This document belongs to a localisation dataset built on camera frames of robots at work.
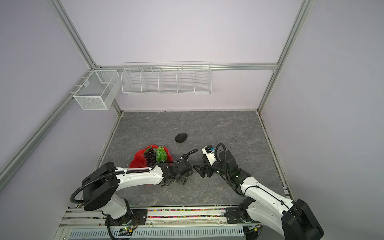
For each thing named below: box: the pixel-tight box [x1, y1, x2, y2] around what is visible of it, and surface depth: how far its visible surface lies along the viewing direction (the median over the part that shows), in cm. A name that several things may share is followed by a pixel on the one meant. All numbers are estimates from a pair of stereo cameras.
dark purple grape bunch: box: [143, 146, 157, 167], surface depth 93 cm
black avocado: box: [175, 133, 188, 143], surface depth 102 cm
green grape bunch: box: [155, 146, 168, 162], surface depth 91 cm
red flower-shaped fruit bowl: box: [129, 145, 173, 169], surface depth 93 cm
